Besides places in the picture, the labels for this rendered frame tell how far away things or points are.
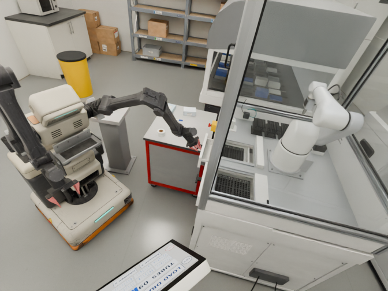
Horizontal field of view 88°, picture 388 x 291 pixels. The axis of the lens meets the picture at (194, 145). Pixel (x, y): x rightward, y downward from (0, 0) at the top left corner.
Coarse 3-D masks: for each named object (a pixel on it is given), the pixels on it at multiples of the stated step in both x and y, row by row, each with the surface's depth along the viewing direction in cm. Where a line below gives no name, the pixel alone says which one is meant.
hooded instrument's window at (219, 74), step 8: (216, 56) 189; (224, 56) 188; (232, 56) 186; (216, 64) 194; (216, 72) 199; (224, 72) 197; (216, 80) 204; (224, 80) 202; (208, 88) 212; (216, 88) 210; (224, 88) 208
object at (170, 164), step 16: (176, 112) 211; (208, 112) 218; (160, 128) 188; (208, 128) 197; (160, 144) 180; (176, 144) 175; (160, 160) 194; (176, 160) 189; (192, 160) 184; (160, 176) 211; (176, 176) 205; (192, 176) 199; (192, 192) 216
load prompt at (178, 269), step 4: (180, 264) 72; (176, 268) 71; (180, 268) 70; (184, 268) 69; (168, 272) 71; (172, 272) 70; (176, 272) 69; (180, 272) 68; (164, 276) 70; (168, 276) 69; (172, 276) 68; (160, 280) 68; (164, 280) 67; (168, 280) 66; (152, 284) 68; (156, 284) 67; (160, 284) 66; (164, 284) 65; (148, 288) 67; (152, 288) 66; (156, 288) 65; (160, 288) 64
